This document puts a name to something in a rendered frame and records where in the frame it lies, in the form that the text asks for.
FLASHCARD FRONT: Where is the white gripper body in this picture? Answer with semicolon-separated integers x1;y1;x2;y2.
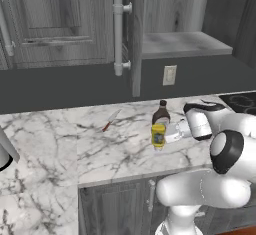
164;122;183;144

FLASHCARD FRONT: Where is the yellow mustard bottle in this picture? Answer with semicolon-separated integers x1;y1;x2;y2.
150;122;167;152

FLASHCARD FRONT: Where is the brown syrup bottle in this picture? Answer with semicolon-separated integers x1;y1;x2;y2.
151;99;172;126

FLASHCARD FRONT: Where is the open grey wood cabinet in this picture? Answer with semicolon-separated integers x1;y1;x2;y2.
143;0;252;60

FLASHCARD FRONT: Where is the grey base cabinet door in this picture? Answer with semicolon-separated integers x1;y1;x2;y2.
79;178;158;235

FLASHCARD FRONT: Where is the open grey wood cabinet door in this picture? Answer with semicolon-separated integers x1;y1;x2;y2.
127;0;145;98
231;0;256;70

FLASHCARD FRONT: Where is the closed grey wood cabinet door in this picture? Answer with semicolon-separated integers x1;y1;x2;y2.
5;0;116;69

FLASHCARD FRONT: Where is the black hob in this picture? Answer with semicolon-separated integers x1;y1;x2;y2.
217;91;256;116

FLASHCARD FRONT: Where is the white wall outlet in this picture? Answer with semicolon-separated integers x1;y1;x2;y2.
162;64;178;87

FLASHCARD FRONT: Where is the red-handled kitchen knife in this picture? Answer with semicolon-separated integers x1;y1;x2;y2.
101;109;122;133

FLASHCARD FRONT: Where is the white base cabinet handle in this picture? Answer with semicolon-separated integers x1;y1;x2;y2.
146;179;157;213

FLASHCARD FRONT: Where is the white cabinet door handle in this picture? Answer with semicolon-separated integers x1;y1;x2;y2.
0;0;16;58
112;0;133;77

